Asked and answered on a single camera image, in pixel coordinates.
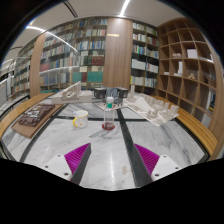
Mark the narrow bookshelf with books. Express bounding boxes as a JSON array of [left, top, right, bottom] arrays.
[[130, 21, 160, 95]]

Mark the beige architectural building model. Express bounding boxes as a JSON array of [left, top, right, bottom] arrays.
[[50, 81, 94, 105]]

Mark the wide bookshelf with books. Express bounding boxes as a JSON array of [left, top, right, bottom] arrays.
[[9, 18, 110, 97]]

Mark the white city block model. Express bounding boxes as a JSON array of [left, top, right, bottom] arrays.
[[124, 84, 180, 127]]

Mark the clear plastic bottle green label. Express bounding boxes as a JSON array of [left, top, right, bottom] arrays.
[[102, 96, 117, 131]]

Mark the straight ceiling light strip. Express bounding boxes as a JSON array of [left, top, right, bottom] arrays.
[[118, 0, 132, 17]]

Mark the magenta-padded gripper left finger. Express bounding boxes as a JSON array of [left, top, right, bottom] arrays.
[[43, 143, 92, 186]]

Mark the white mug yellow handle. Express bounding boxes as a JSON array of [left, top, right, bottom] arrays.
[[72, 109, 90, 129]]

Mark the wooden cubby shelf unit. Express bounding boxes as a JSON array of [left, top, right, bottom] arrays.
[[156, 17, 222, 117]]

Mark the small flat white model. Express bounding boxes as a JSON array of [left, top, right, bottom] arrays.
[[94, 98, 127, 111]]

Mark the brown model on wooden board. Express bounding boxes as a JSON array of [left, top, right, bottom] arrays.
[[11, 103, 65, 140]]

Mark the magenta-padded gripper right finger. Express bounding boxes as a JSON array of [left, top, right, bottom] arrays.
[[133, 143, 183, 183]]

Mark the dark grey building model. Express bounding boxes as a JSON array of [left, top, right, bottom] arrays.
[[93, 86, 130, 101]]

